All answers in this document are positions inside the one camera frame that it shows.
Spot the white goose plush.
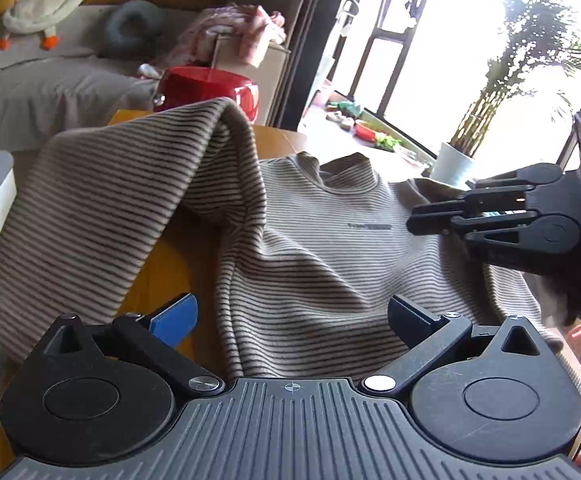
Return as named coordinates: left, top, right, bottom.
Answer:
left=0, top=0, right=95, bottom=52

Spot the grey curtain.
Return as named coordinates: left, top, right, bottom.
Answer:
left=250, top=0, right=352, bottom=131

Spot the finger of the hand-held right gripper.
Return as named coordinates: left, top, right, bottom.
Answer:
left=406, top=211, right=578, bottom=276
left=413, top=162, right=564, bottom=219

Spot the pink patterned blanket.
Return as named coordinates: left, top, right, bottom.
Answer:
left=163, top=4, right=287, bottom=68

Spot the striped beige shirt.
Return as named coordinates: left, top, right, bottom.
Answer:
left=0, top=96, right=581, bottom=406

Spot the red pot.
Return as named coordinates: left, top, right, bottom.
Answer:
left=153, top=66, right=260, bottom=123

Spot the dark window frame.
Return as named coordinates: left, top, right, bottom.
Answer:
left=345, top=0, right=581, bottom=171

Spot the beige cardboard box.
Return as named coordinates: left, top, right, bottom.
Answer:
left=210, top=35, right=292, bottom=126

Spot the grey neck pillow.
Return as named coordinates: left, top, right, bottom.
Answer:
left=104, top=1, right=164, bottom=58

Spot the grey covered sofa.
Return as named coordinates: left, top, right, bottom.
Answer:
left=0, top=0, right=251, bottom=153

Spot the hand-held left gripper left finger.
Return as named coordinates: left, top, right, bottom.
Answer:
left=44, top=292, right=224, bottom=396

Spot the potted palm in white pot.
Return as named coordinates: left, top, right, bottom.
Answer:
left=429, top=0, right=581, bottom=186

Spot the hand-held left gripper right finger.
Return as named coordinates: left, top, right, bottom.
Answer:
left=361, top=294, right=552, bottom=402

